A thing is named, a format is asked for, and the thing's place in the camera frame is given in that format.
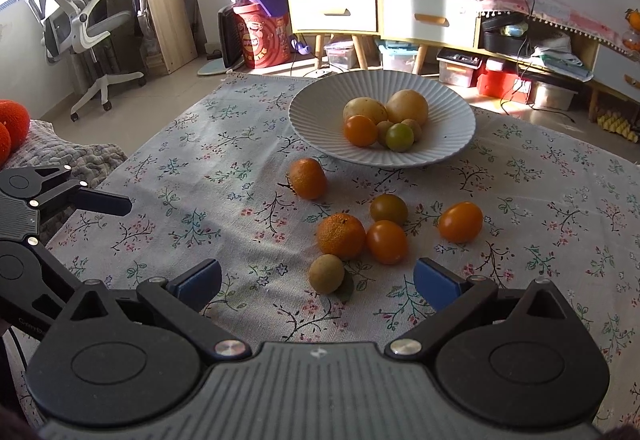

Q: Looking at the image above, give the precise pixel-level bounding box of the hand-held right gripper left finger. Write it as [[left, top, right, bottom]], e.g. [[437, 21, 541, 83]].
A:
[[67, 257, 253, 364]]

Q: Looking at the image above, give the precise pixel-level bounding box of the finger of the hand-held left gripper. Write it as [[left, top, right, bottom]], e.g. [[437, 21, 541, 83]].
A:
[[26, 236, 86, 323], [29, 164, 134, 222]]

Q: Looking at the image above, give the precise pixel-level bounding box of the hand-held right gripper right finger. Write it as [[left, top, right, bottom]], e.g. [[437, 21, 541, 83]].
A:
[[384, 257, 571, 361]]

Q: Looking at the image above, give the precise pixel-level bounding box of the orange tomato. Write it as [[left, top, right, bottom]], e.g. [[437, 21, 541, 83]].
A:
[[438, 201, 484, 244], [366, 219, 409, 266], [343, 114, 379, 148]]

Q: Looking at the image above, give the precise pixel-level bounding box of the green-orange tomato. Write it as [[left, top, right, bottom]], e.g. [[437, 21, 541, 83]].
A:
[[370, 193, 409, 227]]

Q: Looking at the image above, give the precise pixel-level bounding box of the wrinkly orange mandarin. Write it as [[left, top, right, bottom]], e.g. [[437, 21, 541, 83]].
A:
[[289, 157, 328, 201], [315, 213, 367, 261]]

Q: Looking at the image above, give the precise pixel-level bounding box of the white ribbed plate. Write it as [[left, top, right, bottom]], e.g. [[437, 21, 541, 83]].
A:
[[288, 71, 476, 169]]

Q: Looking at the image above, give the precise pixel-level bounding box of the large smooth yellow fruit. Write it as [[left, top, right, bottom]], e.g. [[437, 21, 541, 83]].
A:
[[385, 89, 430, 126]]

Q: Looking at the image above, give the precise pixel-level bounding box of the large speckled yellow fruit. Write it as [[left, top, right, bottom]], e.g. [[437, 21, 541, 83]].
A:
[[342, 97, 389, 127]]

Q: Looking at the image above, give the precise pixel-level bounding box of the grey quilted blanket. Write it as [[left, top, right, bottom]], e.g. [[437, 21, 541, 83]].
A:
[[0, 119, 129, 251]]

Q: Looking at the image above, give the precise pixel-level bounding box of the orange fuzzy cushion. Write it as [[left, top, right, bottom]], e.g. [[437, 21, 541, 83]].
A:
[[0, 99, 30, 166]]

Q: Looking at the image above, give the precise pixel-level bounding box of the floral tablecloth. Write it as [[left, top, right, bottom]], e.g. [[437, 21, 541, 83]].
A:
[[10, 72, 640, 436]]

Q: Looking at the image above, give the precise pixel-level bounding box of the pale oval floor board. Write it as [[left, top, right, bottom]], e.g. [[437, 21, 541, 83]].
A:
[[198, 57, 231, 77]]

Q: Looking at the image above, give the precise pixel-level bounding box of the white office chair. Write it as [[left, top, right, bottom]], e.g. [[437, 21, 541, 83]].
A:
[[22, 0, 147, 122]]

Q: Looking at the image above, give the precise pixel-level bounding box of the light wooden desk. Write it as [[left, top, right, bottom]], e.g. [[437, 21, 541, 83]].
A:
[[107, 0, 198, 75]]

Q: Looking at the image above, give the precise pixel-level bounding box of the black panel heater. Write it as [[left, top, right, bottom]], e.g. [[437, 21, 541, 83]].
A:
[[217, 6, 246, 69]]

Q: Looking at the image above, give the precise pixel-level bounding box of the red storage box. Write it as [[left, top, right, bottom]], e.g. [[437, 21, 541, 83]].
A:
[[476, 59, 533, 101]]

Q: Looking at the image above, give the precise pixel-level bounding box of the black-lid clear storage box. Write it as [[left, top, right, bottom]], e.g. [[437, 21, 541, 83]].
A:
[[436, 47, 483, 88]]

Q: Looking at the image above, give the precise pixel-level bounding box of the translucent beige storage box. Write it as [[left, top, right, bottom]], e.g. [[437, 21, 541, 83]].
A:
[[530, 81, 578, 111]]

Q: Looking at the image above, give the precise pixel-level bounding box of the red printed bucket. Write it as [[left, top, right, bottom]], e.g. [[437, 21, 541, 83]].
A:
[[234, 2, 293, 70]]

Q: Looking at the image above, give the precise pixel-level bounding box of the blue-lid clear storage box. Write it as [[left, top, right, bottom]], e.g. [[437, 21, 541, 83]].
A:
[[378, 40, 418, 73]]

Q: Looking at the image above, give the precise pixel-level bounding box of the yellow egg tray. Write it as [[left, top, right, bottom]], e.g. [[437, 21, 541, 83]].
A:
[[597, 112, 640, 143]]

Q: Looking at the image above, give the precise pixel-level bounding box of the small clear storage box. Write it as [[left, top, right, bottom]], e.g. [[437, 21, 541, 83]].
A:
[[324, 40, 360, 71]]

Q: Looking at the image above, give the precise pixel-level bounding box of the black case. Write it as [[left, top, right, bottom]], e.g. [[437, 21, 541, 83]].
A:
[[481, 15, 531, 56]]

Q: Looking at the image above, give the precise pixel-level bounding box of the pile of papers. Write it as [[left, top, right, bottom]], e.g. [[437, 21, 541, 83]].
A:
[[530, 32, 596, 82]]

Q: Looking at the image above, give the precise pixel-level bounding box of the wooden cabinet white drawer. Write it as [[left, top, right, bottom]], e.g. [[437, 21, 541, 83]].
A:
[[377, 0, 483, 71]]

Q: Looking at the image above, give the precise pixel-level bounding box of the low wooden cabinet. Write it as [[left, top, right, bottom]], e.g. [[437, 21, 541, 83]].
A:
[[477, 5, 640, 121]]

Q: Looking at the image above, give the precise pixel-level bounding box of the pink fringed cloth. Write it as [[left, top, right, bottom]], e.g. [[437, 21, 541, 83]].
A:
[[445, 0, 640, 53]]

